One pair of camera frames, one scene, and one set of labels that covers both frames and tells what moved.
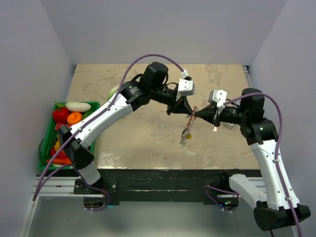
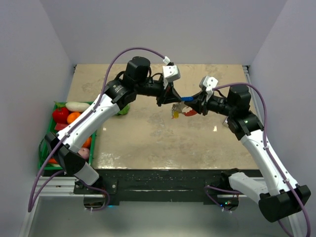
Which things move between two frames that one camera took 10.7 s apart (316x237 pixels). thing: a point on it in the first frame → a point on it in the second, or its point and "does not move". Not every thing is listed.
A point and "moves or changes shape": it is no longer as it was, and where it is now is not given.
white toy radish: x=77 y=106 does not move
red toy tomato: x=60 y=115 does not move
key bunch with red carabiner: x=186 y=134 moves or changes shape
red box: x=58 y=125 does not move
